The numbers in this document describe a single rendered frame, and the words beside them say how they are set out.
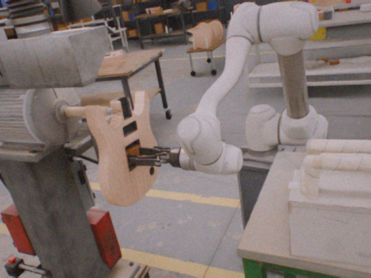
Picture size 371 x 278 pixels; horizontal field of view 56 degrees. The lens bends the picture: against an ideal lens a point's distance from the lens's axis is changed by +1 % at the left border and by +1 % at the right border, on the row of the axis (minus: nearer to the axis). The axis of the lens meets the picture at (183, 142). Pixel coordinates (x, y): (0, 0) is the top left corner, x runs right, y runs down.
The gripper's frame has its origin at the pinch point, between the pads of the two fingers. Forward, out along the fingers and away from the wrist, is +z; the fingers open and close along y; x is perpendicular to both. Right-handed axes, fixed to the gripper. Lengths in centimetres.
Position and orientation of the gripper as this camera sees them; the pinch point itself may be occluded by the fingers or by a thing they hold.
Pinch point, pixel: (135, 154)
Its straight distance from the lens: 133.6
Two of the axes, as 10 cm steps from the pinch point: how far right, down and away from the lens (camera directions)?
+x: -1.3, -9.4, -3.2
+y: 4.3, -3.4, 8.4
